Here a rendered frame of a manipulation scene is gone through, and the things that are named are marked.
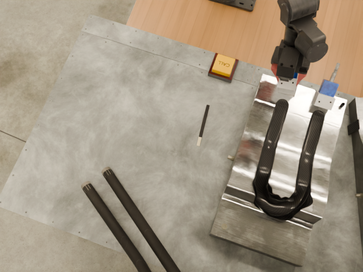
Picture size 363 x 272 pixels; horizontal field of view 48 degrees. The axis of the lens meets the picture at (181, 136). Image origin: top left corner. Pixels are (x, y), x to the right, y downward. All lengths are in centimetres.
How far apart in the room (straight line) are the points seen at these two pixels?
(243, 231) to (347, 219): 32
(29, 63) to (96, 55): 105
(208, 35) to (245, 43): 13
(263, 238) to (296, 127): 33
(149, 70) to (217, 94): 24
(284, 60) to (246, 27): 41
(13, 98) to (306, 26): 170
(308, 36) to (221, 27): 48
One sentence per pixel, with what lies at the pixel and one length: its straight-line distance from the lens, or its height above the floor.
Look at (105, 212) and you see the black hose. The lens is 119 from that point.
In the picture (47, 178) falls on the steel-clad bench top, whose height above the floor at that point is 80.
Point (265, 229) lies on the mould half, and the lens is 117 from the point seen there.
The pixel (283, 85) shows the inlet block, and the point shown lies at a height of 94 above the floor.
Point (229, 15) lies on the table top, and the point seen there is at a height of 80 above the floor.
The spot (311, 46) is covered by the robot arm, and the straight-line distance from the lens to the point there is 102.
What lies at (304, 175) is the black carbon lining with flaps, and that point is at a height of 91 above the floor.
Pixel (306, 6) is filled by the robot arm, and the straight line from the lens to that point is 104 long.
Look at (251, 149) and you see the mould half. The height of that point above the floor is 90.
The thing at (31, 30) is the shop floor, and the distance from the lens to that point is 253.
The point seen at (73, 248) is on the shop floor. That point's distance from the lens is 207.
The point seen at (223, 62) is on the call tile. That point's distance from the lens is 133.
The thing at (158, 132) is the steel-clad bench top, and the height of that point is 80.
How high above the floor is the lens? 200
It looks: 72 degrees down
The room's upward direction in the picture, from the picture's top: 1 degrees counter-clockwise
